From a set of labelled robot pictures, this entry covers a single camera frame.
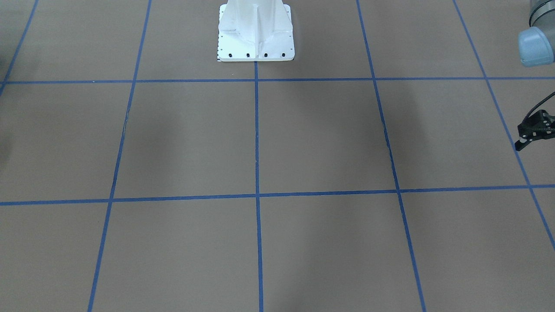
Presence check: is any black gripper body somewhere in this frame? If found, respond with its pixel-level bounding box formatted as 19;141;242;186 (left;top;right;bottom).
515;110;555;151

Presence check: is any white camera pedestal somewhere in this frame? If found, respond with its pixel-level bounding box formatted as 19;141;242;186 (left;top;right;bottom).
217;0;295;62

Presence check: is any black braided cable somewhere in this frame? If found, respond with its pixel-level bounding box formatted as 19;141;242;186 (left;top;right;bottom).
524;91;555;124

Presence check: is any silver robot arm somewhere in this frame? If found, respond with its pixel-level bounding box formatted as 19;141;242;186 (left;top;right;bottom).
515;0;555;151

